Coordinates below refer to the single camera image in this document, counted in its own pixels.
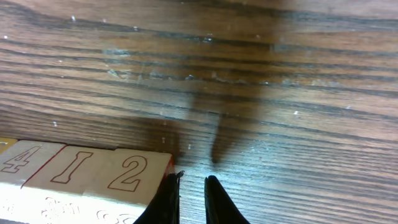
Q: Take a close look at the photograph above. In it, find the wooden block with drawing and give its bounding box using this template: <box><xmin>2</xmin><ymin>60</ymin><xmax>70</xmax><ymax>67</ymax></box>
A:
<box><xmin>22</xmin><ymin>146</ymin><xmax>112</xmax><ymax>223</ymax></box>

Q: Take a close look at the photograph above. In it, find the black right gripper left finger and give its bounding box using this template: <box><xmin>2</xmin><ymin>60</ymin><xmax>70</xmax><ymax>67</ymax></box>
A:
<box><xmin>134</xmin><ymin>171</ymin><xmax>184</xmax><ymax>224</ymax></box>

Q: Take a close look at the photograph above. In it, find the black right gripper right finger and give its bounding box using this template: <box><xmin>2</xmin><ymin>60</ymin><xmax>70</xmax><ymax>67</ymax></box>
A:
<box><xmin>204</xmin><ymin>175</ymin><xmax>249</xmax><ymax>224</ymax></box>

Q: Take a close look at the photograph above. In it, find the red letter Y block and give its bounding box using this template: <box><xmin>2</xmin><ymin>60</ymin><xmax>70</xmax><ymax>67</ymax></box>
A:
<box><xmin>83</xmin><ymin>149</ymin><xmax>174</xmax><ymax>224</ymax></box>

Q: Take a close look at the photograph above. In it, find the wooden letter A block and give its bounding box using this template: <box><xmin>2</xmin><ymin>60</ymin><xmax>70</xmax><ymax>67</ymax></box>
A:
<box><xmin>1</xmin><ymin>140</ymin><xmax>65</xmax><ymax>222</ymax></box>

